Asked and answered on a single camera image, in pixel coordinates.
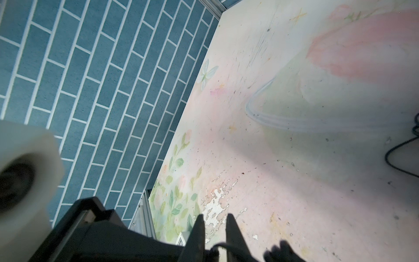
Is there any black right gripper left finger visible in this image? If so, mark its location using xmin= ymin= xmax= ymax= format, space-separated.
xmin=177 ymin=214 xmax=205 ymax=262

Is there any aluminium corner post left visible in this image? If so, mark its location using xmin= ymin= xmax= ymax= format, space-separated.
xmin=199 ymin=0 xmax=227 ymax=21

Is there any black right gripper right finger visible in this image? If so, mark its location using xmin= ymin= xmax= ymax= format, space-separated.
xmin=225 ymin=214 xmax=256 ymax=262

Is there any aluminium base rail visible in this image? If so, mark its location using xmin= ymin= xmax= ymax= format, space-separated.
xmin=129 ymin=190 xmax=157 ymax=240

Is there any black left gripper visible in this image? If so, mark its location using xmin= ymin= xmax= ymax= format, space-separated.
xmin=210 ymin=240 xmax=305 ymax=262

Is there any white flat box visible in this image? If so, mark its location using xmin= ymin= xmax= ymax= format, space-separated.
xmin=175 ymin=231 xmax=190 ymax=246

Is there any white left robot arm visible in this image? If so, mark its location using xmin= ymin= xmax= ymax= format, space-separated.
xmin=1 ymin=120 xmax=254 ymax=262

